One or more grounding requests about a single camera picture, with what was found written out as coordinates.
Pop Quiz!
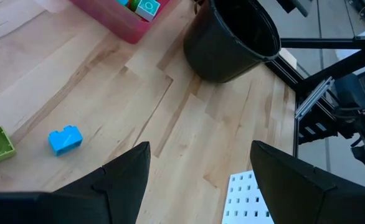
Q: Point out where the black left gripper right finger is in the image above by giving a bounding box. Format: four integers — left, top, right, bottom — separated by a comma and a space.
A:
249, 139, 365, 224

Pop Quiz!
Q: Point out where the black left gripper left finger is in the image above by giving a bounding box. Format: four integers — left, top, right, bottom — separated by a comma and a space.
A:
0, 141, 151, 224

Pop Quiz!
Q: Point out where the pale teal square brick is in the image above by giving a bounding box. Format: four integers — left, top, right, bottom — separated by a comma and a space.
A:
135, 0, 161, 22

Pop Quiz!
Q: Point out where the silver frame bracket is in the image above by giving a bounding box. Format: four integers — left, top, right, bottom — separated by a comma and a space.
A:
295, 77, 335, 121

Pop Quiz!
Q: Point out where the pink plastic bin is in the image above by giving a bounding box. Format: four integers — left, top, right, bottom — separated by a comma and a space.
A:
69, 0, 171, 44

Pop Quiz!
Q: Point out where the black bucket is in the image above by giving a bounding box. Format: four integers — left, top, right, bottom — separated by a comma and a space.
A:
182, 0, 282, 83

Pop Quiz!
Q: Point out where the lime green square brick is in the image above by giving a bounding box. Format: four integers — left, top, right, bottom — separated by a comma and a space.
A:
0, 126, 17, 167

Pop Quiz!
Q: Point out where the black diagonal bar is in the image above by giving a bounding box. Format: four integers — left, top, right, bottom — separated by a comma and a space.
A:
303, 46, 365, 91

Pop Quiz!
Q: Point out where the sky blue brick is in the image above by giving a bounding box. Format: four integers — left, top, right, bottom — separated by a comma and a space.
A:
47, 125, 84, 157

